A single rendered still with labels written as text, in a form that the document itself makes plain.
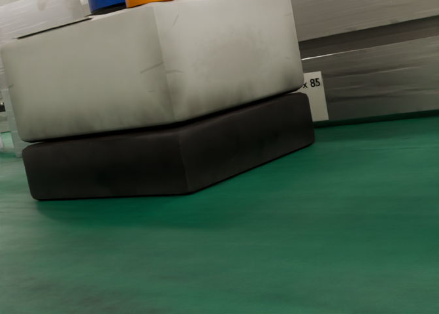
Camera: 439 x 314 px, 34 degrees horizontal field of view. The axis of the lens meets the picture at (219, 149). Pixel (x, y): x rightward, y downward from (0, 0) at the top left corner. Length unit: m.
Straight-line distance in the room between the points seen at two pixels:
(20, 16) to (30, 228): 0.25
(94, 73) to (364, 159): 0.09
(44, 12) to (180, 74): 0.23
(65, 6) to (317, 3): 0.16
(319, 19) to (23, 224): 0.16
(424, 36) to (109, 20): 0.14
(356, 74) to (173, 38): 0.12
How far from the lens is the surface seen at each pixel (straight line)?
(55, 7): 0.44
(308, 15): 0.33
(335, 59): 0.32
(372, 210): 0.17
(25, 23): 0.46
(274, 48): 0.27
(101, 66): 0.24
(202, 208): 0.20
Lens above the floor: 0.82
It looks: 7 degrees down
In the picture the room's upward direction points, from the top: 11 degrees counter-clockwise
